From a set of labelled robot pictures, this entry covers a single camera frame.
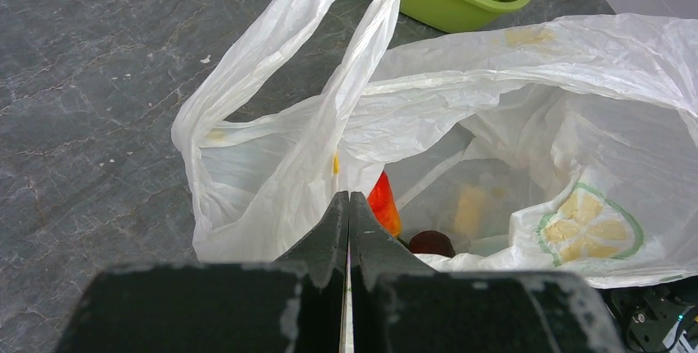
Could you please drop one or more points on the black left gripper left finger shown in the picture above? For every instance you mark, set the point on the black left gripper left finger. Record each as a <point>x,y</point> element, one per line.
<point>292,304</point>

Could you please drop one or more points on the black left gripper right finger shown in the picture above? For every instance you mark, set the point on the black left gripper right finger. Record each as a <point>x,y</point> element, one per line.
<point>399,304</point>

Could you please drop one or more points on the dark brown fake fruit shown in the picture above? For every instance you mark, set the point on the dark brown fake fruit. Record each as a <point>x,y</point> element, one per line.
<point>432,242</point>

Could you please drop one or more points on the red orange wax apple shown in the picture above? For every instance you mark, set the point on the red orange wax apple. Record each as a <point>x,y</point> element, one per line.
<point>383,206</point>

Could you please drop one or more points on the white plastic bag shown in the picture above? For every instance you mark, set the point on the white plastic bag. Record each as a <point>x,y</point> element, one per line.
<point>606,100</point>

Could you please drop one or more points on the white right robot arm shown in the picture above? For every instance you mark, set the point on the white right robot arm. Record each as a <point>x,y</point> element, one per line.
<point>661,318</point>

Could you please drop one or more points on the fake citrus slice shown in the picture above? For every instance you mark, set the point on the fake citrus slice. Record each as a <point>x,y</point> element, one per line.
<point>588,224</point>

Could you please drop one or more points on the green plastic tray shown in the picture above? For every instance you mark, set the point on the green plastic tray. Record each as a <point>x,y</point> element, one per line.
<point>453,16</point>

